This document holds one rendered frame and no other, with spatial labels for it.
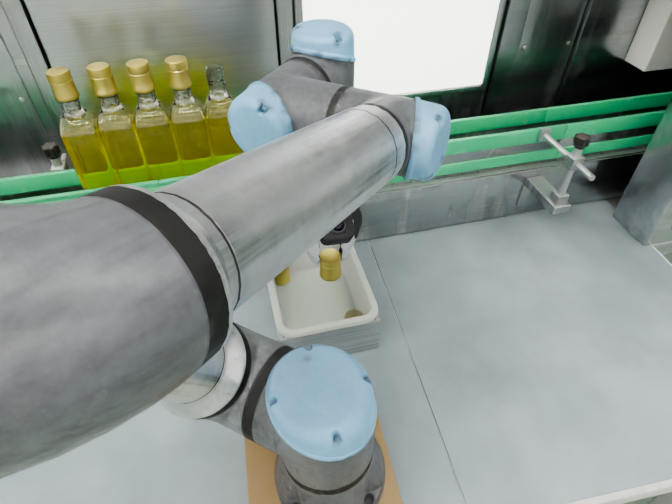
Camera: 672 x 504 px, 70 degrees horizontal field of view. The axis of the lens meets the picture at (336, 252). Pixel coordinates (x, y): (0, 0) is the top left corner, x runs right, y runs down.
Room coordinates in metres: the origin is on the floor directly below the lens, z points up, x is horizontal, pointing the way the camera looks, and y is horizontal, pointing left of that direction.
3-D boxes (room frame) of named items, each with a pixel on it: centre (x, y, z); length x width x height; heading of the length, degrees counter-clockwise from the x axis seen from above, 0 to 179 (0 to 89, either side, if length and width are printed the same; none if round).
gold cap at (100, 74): (0.74, 0.37, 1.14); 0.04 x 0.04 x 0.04
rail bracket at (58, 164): (0.78, 0.52, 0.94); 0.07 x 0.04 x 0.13; 14
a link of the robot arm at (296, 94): (0.48, 0.05, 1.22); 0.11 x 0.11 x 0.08; 63
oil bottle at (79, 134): (0.72, 0.42, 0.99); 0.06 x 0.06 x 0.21; 15
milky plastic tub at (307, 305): (0.59, 0.03, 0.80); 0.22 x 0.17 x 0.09; 14
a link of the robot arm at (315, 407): (0.27, 0.02, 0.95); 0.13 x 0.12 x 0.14; 63
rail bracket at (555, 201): (0.81, -0.45, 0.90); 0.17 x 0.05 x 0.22; 14
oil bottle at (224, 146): (0.78, 0.20, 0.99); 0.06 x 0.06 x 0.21; 14
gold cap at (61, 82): (0.72, 0.42, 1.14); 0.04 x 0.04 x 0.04
